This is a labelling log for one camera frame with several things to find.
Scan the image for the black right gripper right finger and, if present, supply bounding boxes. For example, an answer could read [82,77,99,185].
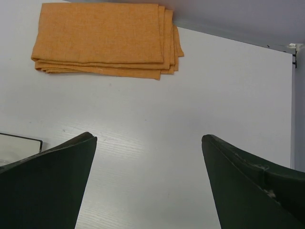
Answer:
[202,135,305,229]

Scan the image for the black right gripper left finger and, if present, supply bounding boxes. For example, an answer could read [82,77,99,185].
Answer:
[0,132,97,229]

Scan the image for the orange cloth napkin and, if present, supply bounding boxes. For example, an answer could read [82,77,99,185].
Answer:
[31,2,184,80]

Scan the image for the white square plate black rim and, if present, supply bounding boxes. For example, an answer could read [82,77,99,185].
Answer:
[0,133,42,166]

